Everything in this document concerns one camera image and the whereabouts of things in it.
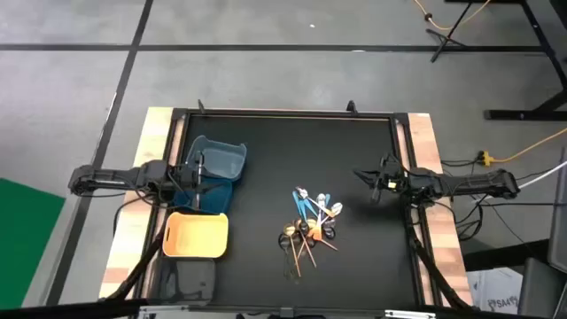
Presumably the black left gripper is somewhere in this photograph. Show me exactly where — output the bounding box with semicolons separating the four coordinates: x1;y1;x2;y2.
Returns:
167;151;226;195

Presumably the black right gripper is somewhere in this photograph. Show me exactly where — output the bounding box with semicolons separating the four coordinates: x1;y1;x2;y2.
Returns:
353;154;411;205

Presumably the yellow plastic bin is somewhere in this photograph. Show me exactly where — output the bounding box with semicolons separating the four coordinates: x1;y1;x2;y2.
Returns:
161;211;230;259

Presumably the yellow extension cord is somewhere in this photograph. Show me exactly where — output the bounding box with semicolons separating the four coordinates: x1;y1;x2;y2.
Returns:
411;0;493;32
491;127;567;164

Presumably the dark grey panel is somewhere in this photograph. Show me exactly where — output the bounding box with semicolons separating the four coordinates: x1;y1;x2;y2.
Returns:
547;145;567;274

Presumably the light blue translucent bin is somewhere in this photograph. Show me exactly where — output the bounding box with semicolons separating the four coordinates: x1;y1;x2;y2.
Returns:
184;135;248;182

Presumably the black tripod stand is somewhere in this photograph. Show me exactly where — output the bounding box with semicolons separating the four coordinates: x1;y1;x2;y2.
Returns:
424;0;474;64

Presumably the green floor mat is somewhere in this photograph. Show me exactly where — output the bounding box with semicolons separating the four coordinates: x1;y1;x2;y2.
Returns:
0;176;66;311

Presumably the black desk foot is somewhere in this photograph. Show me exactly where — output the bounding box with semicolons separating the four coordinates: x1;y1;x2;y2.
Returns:
462;238;550;272

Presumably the white cable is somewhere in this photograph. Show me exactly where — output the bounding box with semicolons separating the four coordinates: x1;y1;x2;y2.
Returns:
517;159;567;191

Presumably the black rig beam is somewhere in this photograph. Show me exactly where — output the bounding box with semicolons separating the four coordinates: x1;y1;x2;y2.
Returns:
0;297;567;319

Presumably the gold spoon copper handle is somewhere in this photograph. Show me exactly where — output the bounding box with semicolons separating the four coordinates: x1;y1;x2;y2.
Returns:
295;219;318;268
309;230;339;253
283;223;303;279
295;216;319;261

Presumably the dark blue plastic bin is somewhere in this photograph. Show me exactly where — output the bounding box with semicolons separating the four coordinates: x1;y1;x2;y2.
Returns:
172;176;234;215

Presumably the black desk leg frame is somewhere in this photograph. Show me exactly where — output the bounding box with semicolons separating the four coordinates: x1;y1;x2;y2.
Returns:
482;0;567;121

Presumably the black plastic bin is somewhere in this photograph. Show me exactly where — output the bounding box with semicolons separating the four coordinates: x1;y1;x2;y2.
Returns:
155;257;217;307

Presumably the dark grey chair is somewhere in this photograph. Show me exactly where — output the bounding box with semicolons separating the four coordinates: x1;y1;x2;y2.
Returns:
517;256;567;319

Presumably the white cardboard box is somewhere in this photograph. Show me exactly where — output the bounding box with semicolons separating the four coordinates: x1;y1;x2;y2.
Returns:
467;265;524;316

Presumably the orange-handled silver spoon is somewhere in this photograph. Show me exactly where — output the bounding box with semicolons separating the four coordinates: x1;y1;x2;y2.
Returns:
307;202;345;240
295;186;333;222
312;192;328;240

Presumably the black power cable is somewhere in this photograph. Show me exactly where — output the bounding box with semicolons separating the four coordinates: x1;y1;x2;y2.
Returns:
480;201;567;208

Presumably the silver rig bracket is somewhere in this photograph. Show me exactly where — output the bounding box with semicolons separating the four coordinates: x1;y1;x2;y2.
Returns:
384;309;438;319

